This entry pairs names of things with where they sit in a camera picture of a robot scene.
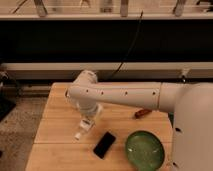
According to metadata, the clear plastic bottle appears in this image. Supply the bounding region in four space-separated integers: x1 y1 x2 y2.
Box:
75 118 95 140

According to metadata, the black smartphone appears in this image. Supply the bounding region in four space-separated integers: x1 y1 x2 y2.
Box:
93 132 116 159

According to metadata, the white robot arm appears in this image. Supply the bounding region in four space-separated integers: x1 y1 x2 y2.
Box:
65 70 213 171

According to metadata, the black hanging cable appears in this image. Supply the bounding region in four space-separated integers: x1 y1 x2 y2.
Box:
105 10 145 81

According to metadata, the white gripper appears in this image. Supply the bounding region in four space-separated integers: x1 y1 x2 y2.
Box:
78 103 102 118

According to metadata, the green bowl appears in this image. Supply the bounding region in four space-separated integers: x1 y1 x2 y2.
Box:
125 131 165 171

